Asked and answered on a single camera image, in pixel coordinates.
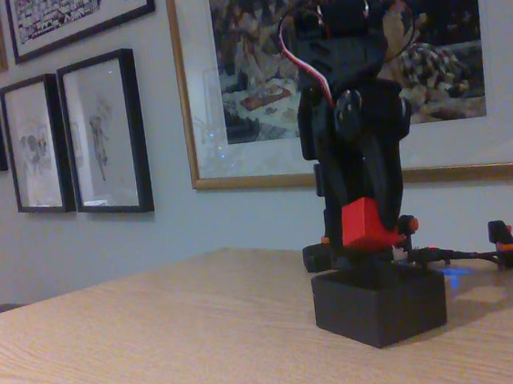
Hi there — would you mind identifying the black box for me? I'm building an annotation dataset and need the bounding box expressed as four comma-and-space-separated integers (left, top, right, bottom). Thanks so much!
309, 256, 452, 357

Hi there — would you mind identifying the narrow black framed drawing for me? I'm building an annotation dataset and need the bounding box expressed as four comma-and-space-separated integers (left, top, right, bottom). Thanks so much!
0, 71, 78, 220

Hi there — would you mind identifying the red cube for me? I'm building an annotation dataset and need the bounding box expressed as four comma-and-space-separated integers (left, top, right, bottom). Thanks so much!
337, 192, 406, 255

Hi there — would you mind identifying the black framed city print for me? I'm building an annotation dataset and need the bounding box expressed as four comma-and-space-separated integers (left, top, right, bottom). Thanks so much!
5, 0, 162, 67

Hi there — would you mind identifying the tall black framed drawing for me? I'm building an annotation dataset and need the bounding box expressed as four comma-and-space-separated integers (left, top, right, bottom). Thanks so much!
54, 47, 156, 222

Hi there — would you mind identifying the large gold framed painting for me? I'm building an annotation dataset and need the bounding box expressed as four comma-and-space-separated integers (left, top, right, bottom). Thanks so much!
164, 0, 513, 214

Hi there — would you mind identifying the black power cable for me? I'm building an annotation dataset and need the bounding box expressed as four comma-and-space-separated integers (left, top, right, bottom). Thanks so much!
407, 237, 513, 273

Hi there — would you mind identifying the red white servo cable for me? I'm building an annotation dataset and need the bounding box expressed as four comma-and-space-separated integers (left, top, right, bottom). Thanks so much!
276, 5, 337, 112
362, 0, 422, 65

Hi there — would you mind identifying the black orange table clamp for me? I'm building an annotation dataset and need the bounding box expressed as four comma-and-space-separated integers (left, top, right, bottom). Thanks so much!
487, 217, 513, 270
396, 213, 424, 254

